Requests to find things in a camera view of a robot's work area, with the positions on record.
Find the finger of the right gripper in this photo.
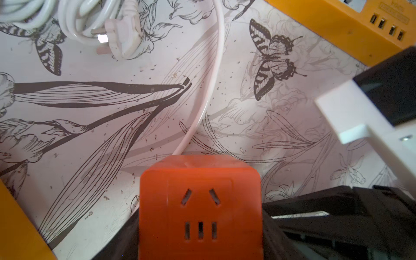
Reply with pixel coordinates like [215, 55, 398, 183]
[262, 186, 390, 260]

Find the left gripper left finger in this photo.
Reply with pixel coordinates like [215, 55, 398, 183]
[92, 210, 140, 260]

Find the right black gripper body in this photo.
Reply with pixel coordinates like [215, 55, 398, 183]
[353, 185, 416, 260]

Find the yellow power strip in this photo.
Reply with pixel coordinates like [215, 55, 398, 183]
[1, 184, 56, 260]
[268, 0, 416, 66]

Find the orange cube socket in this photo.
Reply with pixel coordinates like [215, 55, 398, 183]
[139, 155, 263, 260]

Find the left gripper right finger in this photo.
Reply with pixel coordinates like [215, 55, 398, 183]
[262, 211, 307, 260]

